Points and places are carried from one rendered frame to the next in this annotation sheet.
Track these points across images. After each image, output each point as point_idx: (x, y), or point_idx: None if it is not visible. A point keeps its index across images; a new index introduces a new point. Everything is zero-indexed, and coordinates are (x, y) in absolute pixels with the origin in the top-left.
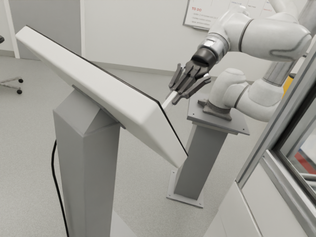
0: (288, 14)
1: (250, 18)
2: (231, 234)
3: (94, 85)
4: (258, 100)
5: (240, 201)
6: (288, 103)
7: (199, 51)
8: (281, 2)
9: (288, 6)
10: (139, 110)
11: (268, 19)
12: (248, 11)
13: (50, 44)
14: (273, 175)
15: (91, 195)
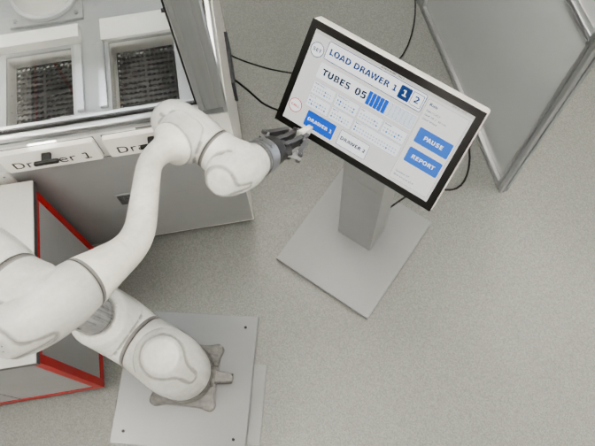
0: (173, 123)
1: (216, 141)
2: (228, 105)
3: (360, 38)
4: (127, 295)
5: (226, 98)
6: (213, 52)
7: (279, 143)
8: (156, 173)
9: (155, 156)
10: (323, 19)
11: (200, 123)
12: (211, 163)
13: (428, 78)
14: (218, 61)
15: None
